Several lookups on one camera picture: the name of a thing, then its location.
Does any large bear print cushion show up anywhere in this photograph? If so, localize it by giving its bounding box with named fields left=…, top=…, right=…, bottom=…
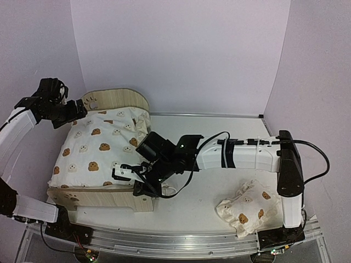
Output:
left=48, top=107, right=151, bottom=188

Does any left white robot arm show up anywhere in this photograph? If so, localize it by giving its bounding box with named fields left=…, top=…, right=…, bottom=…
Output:
left=1, top=78, right=93, bottom=245

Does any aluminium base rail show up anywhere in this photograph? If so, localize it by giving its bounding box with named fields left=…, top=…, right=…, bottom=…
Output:
left=44, top=219, right=328, bottom=259

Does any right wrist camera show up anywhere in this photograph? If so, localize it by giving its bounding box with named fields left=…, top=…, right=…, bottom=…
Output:
left=111, top=162, right=146, bottom=182

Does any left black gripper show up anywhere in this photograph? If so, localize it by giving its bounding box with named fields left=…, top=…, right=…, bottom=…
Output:
left=43, top=98, right=87, bottom=129

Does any wooden pet bed frame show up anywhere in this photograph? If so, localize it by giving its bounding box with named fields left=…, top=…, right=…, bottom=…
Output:
left=47, top=88, right=154, bottom=212

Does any small bear print pillow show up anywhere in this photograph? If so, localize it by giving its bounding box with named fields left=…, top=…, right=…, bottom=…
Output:
left=216, top=179, right=281, bottom=238

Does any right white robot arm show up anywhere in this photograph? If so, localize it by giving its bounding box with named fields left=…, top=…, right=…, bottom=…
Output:
left=132, top=130, right=307, bottom=250

